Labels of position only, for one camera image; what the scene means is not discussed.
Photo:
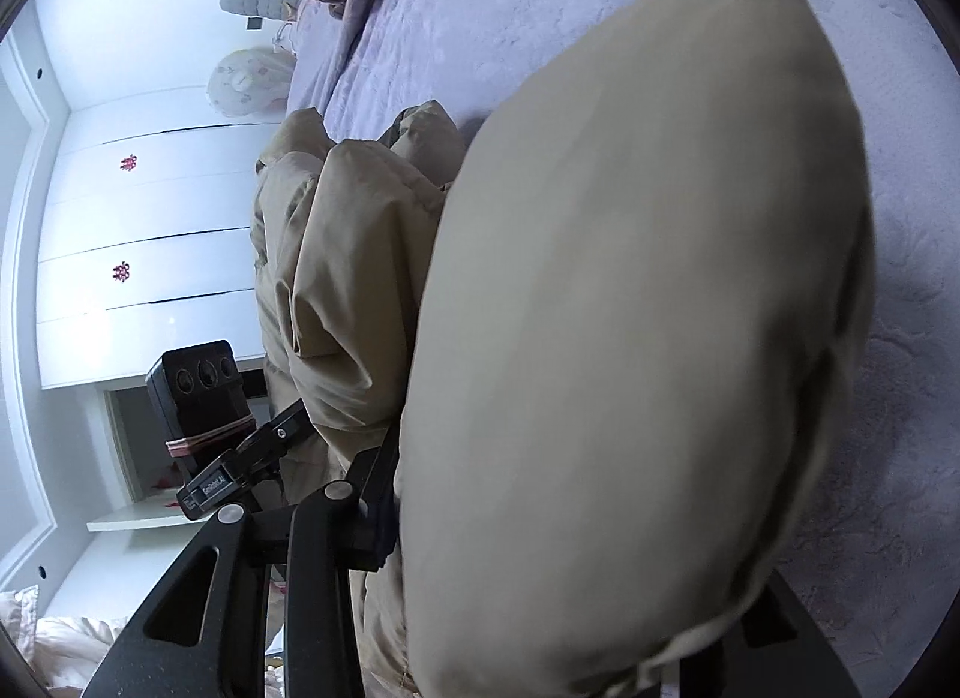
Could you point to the white wardrobe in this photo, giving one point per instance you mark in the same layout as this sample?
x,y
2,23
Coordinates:
x,y
150,203

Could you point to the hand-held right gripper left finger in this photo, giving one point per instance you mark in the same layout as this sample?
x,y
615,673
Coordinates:
x,y
371,510

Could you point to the beige puffer jacket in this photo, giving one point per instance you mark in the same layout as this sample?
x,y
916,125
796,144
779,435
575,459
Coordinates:
x,y
637,293

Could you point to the red wardrobe door decoration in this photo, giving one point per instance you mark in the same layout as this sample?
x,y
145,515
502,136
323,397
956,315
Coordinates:
x,y
120,272
128,163

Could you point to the white crumpled cloth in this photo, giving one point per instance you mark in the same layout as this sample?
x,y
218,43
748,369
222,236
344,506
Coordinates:
x,y
60,638

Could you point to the purple bedspread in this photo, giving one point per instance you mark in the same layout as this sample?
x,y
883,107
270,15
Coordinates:
x,y
525,8

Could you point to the white shelf board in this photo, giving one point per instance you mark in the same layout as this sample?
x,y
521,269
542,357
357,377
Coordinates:
x,y
135,516

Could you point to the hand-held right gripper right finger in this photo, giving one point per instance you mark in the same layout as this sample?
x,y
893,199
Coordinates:
x,y
810,668

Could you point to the white patterned pillow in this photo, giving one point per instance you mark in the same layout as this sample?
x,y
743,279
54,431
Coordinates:
x,y
244,83

